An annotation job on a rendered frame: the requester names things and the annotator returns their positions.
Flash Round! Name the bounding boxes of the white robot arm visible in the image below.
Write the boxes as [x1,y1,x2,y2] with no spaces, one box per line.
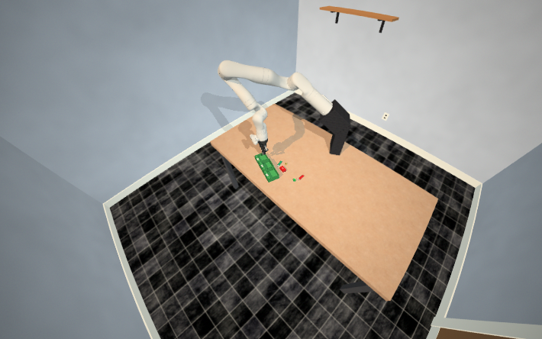
[218,60,333,145]

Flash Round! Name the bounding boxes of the green bins with labels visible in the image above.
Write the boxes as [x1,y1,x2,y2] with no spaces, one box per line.
[255,153,279,182]

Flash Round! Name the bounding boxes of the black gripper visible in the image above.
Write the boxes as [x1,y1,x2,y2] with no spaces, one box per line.
[258,138,269,155]

